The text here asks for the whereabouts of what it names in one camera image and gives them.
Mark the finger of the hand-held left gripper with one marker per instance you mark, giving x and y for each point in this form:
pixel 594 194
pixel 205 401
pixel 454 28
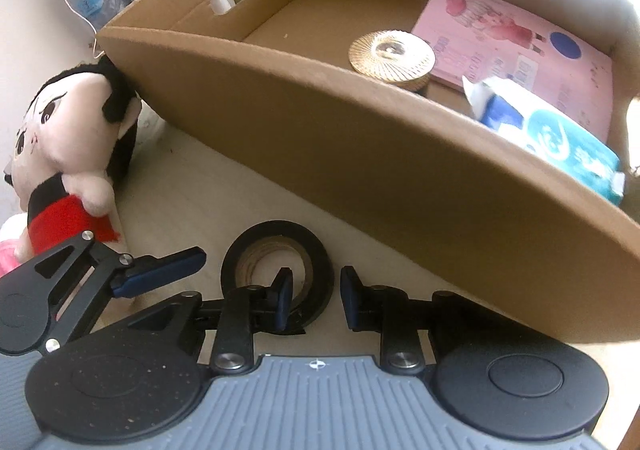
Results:
pixel 160 270

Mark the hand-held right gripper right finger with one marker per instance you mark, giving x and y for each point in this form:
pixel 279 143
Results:
pixel 350 300

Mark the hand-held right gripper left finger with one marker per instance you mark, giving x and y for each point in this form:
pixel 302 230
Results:
pixel 284 297

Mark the black tape roll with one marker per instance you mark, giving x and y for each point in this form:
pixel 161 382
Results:
pixel 280 232

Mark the brown cardboard box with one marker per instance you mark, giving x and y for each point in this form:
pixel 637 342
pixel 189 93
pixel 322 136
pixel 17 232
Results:
pixel 350 154

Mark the black-haired plush doll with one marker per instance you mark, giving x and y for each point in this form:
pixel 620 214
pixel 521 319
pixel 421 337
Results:
pixel 65 129

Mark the round gold tin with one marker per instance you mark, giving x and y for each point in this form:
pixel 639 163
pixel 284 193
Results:
pixel 392 52

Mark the blue teal tissue pack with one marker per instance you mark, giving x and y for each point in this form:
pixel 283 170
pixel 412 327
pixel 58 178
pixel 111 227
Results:
pixel 560 139

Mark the pink cartoon notebook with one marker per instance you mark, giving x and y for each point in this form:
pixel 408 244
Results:
pixel 505 59

